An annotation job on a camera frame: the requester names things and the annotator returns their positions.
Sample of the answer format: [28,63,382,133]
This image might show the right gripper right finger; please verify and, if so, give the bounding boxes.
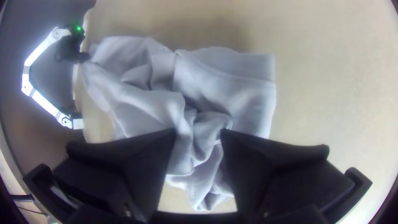
[220,129,356,219]

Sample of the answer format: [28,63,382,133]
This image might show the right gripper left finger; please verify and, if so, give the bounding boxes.
[53,128,178,223]

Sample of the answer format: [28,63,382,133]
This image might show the grey t-shirt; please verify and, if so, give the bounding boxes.
[78,36,277,212]

